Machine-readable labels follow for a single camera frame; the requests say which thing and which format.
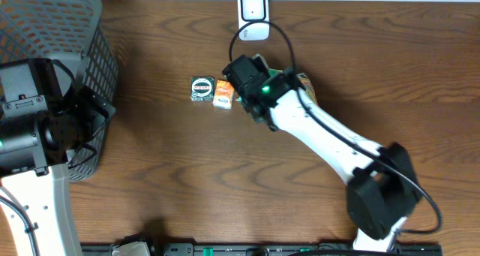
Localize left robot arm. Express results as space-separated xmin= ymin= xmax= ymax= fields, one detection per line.
xmin=1 ymin=58 xmax=116 ymax=255

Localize orange tissue pack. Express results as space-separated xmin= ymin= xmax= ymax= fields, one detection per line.
xmin=212 ymin=80 xmax=235 ymax=110

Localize dark grey plastic basket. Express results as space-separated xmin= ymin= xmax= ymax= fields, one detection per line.
xmin=1 ymin=0 xmax=119 ymax=182

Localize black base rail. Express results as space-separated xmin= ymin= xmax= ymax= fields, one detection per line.
xmin=80 ymin=242 xmax=443 ymax=256

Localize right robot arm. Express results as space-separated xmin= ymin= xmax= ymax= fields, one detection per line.
xmin=229 ymin=70 xmax=425 ymax=252

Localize yellow snack bag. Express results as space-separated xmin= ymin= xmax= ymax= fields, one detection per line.
xmin=297 ymin=73 xmax=318 ymax=104

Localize round clear packaged item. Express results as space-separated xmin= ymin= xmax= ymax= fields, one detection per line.
xmin=190 ymin=77 xmax=215 ymax=101

